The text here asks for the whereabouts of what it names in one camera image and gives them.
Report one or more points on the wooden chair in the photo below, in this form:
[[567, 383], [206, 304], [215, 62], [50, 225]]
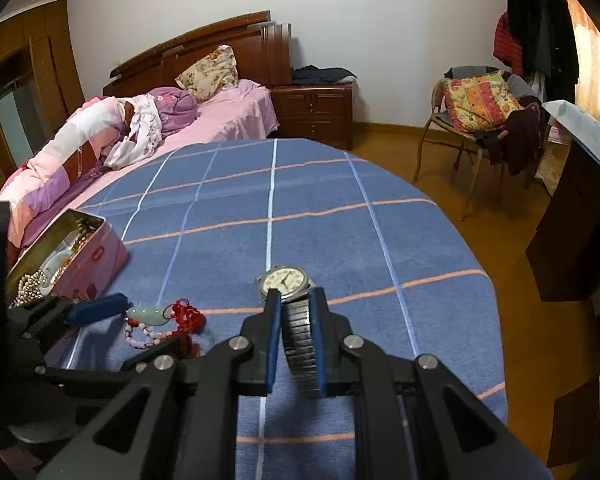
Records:
[[432, 130]]

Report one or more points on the purple garment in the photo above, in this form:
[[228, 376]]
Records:
[[177, 107]]

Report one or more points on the silver wristwatch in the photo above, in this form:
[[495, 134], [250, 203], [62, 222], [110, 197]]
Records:
[[284, 280]]

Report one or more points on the blue checked blanket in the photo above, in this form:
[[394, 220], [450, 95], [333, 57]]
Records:
[[330, 200]]

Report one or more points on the light curtain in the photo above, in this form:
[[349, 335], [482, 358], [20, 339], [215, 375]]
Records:
[[590, 60]]

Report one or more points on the wooden nightstand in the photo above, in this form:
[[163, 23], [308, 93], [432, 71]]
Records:
[[312, 115]]

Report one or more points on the white board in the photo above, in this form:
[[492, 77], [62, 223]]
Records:
[[587, 135]]

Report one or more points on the hanging dark coat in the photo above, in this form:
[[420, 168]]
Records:
[[540, 25]]

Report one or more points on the wooden wardrobe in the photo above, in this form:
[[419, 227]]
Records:
[[40, 85]]

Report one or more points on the dark folded clothes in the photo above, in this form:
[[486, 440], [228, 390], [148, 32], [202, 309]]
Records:
[[322, 75]]

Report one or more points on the dark clothes on chair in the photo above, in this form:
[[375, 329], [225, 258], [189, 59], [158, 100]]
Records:
[[517, 140]]

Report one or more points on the bed with pink sheet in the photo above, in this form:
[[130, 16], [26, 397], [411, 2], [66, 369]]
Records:
[[235, 107]]

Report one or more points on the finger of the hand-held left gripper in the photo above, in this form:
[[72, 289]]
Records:
[[80, 377], [100, 309]]

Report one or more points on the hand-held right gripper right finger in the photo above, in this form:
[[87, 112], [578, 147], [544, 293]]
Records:
[[316, 350]]

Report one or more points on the white bangle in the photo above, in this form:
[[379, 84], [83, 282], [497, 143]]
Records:
[[55, 262]]

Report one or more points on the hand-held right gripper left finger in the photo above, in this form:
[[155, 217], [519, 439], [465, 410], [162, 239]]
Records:
[[272, 350]]

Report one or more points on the white floral garment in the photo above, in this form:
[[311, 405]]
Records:
[[137, 132]]

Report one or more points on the floral pillow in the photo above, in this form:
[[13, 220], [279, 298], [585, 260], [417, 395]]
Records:
[[207, 72]]

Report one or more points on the dark wooden headboard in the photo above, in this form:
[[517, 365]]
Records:
[[220, 37]]

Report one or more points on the colourful patterned cushion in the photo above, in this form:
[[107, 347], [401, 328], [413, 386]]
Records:
[[480, 102]]

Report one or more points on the pink tin box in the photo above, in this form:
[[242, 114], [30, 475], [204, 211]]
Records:
[[92, 267]]

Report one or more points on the hanging red garment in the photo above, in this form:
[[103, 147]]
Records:
[[507, 45]]

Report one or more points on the dark wooden cabinet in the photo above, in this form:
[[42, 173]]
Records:
[[570, 240]]

